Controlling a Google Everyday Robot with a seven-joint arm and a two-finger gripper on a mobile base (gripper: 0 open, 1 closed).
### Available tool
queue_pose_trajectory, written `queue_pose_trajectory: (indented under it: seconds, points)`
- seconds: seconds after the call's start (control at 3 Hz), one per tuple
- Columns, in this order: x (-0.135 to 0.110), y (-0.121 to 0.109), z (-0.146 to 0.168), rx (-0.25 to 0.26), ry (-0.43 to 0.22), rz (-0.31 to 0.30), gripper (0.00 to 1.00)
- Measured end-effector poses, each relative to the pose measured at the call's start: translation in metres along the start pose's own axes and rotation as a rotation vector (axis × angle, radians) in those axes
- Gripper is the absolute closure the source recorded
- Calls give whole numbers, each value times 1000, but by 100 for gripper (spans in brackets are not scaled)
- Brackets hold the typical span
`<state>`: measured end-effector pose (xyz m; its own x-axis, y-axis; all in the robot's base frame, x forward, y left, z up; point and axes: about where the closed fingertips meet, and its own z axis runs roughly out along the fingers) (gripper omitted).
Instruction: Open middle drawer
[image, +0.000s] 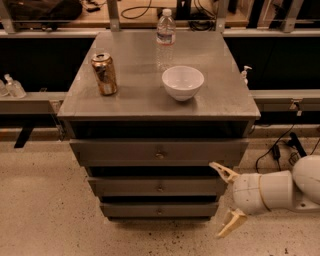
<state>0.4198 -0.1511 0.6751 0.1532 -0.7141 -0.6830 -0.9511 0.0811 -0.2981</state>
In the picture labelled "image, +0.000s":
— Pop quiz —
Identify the orange soda can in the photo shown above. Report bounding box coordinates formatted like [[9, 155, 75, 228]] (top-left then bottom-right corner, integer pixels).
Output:
[[91, 53, 117, 96]]

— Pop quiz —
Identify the grey bottom drawer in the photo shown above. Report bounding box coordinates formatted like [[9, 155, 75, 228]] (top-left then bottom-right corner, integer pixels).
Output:
[[100, 203, 218, 218]]

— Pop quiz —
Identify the small pump bottle right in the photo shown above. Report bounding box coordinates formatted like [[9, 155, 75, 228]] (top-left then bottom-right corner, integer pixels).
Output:
[[241, 65, 252, 85]]

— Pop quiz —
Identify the black floor cable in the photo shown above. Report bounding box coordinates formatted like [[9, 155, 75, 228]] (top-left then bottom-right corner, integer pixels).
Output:
[[254, 123, 298, 174]]

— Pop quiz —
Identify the grey drawer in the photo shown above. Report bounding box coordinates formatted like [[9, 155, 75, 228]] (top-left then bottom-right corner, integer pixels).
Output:
[[100, 203, 218, 218], [70, 139, 248, 167], [88, 176, 226, 197]]

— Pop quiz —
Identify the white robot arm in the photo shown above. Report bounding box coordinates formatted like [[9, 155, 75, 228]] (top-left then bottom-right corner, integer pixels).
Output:
[[209, 155, 320, 238]]

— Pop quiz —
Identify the white bowl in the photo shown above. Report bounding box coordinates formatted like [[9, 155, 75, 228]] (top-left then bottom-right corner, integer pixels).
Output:
[[162, 66, 204, 101]]

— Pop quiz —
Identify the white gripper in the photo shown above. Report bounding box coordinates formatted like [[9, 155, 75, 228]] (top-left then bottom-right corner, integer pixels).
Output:
[[209, 162, 294, 238]]

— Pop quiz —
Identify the clear plastic water bottle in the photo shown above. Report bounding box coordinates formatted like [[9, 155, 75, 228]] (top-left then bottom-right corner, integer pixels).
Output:
[[156, 8, 176, 71]]

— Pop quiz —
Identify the sanitizer pump bottle left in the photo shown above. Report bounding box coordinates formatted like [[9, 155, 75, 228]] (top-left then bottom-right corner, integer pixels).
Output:
[[4, 74, 26, 98]]

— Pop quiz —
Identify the black stand leg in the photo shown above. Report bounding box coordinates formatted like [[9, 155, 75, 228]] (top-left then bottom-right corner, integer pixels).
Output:
[[288, 132, 307, 158]]

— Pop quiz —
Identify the grey drawer cabinet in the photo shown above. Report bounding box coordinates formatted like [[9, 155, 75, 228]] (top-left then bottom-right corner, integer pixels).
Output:
[[58, 31, 260, 206]]

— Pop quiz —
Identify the grey top drawer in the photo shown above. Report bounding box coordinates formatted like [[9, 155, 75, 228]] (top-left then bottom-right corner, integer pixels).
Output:
[[70, 139, 248, 167]]

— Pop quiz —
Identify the black backpack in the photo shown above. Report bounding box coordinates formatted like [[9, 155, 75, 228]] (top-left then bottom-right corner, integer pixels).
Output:
[[3, 0, 82, 21]]

